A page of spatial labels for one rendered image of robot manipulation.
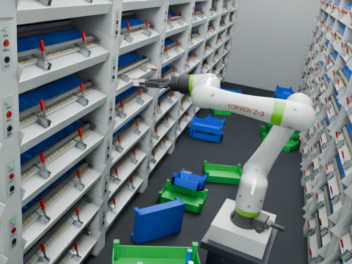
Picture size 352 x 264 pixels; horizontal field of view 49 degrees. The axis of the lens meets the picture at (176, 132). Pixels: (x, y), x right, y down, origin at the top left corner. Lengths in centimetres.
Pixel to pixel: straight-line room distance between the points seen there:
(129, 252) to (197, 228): 108
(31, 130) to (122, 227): 121
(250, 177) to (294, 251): 82
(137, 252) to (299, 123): 83
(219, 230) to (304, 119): 65
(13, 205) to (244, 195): 101
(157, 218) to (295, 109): 102
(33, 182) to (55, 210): 24
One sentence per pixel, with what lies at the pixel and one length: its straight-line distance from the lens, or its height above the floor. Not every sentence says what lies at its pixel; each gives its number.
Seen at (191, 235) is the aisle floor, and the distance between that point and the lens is 240.
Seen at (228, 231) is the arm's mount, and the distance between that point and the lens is 187.
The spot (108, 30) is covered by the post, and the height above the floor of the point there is 118.
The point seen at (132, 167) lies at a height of 31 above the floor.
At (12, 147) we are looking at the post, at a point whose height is 91.
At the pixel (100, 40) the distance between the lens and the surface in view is 167.
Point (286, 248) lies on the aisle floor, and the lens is 251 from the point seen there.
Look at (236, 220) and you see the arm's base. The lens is 190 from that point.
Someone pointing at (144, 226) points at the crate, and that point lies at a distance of 221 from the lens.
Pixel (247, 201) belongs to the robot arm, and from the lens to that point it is 183.
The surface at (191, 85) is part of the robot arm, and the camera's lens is 181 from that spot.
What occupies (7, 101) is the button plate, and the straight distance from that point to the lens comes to 115.
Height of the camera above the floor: 144
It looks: 22 degrees down
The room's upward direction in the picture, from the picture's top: 8 degrees clockwise
